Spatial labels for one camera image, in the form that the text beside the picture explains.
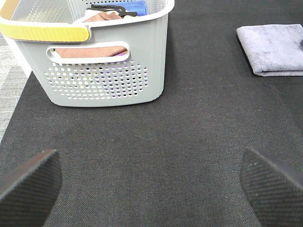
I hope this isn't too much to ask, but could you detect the lavender towel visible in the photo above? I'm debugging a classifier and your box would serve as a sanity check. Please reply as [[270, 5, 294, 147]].
[[236, 24, 303, 77]]

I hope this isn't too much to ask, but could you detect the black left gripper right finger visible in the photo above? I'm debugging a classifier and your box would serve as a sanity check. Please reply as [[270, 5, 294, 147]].
[[240, 148, 303, 227]]

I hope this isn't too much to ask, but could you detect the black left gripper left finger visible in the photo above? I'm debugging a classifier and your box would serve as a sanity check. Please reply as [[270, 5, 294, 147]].
[[0, 149, 62, 227]]

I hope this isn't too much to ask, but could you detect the white towel in basket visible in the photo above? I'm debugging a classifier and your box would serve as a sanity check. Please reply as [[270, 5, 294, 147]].
[[84, 9, 115, 21]]

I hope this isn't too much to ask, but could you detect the grey perforated plastic basket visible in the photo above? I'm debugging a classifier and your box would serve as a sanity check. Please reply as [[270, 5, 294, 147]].
[[13, 0, 175, 107]]

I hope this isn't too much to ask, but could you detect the brown towel in basket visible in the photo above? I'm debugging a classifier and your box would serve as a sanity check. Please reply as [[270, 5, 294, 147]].
[[53, 12, 128, 58]]

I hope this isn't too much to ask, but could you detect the black table mat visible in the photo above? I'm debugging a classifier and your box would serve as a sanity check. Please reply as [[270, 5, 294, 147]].
[[0, 0, 303, 227]]

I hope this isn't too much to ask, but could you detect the blue towel in basket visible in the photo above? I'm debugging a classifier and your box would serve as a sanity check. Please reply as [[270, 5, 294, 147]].
[[117, 0, 148, 16]]

